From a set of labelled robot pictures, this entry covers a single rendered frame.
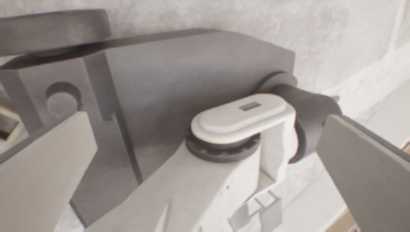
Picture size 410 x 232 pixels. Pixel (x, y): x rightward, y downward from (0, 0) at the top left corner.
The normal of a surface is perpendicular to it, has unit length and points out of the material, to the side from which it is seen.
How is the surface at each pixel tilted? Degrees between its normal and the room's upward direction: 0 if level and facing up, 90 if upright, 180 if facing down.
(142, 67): 0
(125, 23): 0
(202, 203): 90
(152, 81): 0
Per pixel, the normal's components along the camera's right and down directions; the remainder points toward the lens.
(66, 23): 0.74, 0.25
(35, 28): 0.49, 0.36
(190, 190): -0.07, -0.88
